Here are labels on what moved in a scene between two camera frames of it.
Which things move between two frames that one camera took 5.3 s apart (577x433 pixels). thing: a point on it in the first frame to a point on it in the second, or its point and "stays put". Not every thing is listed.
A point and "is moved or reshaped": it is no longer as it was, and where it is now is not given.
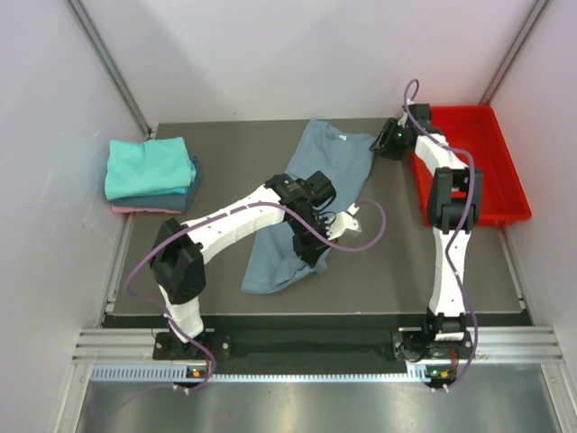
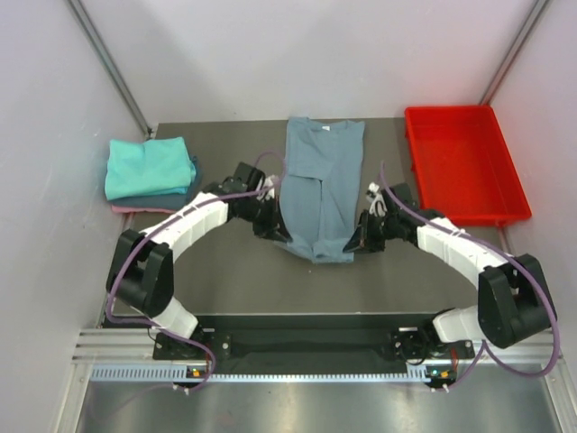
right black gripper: x=388 y=150 to x=362 y=239
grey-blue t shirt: x=271 y=261 is moved or reshaped
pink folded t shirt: x=152 y=210 stays put
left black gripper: x=307 y=253 to x=273 y=227
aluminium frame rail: x=498 y=345 stays put
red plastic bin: x=474 y=134 stays put
